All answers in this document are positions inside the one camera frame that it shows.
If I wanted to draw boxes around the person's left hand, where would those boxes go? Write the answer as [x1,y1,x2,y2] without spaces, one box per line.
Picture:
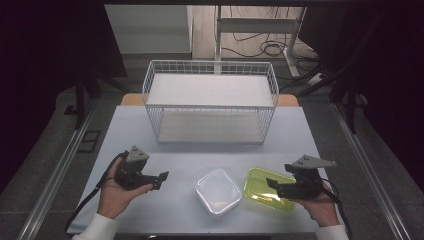
[96,159,154,220]

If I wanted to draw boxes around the person's right hand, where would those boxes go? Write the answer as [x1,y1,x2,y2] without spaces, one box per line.
[293,181,340,229]

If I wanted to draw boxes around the white metal desk frame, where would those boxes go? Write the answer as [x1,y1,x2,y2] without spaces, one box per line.
[214,5,308,79]

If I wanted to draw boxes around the black floor cables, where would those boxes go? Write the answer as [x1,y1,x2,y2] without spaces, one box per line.
[221,5,322,73]

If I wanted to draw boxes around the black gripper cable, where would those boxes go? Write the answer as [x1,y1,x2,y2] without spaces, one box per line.
[64,150,130,235]
[320,178,354,240]

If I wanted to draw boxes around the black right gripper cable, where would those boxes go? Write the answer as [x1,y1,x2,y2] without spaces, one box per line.
[320,178,354,240]

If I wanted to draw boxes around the metal floor rail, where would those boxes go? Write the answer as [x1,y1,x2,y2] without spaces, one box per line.
[330,102,413,240]
[15,99,98,240]

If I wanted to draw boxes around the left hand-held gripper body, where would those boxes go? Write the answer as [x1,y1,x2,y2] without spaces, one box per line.
[114,145,158,192]

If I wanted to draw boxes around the wooden table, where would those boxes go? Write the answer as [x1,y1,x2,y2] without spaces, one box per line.
[120,93,300,108]

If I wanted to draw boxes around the white power strip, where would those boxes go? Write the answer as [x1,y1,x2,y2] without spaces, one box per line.
[307,73,323,87]

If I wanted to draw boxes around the pale grey table cover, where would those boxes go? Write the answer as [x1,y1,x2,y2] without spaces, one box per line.
[66,105,348,235]

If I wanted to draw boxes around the white cabinet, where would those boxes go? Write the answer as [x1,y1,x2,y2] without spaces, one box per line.
[104,4,194,61]

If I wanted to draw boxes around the black stand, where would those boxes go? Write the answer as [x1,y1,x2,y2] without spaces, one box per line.
[279,6,369,135]
[63,64,128,132]

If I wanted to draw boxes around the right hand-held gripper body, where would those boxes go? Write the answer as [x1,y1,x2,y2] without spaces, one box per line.
[284,154,338,201]

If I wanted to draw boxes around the white wire basket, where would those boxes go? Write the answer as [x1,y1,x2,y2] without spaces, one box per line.
[142,59,280,145]

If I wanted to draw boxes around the green plastic container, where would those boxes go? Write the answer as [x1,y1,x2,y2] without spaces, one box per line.
[243,166,297,212]

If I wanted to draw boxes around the white plastic container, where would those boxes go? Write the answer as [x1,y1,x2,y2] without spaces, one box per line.
[194,168,243,220]

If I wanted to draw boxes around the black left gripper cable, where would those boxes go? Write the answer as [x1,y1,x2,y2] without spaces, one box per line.
[64,150,130,235]

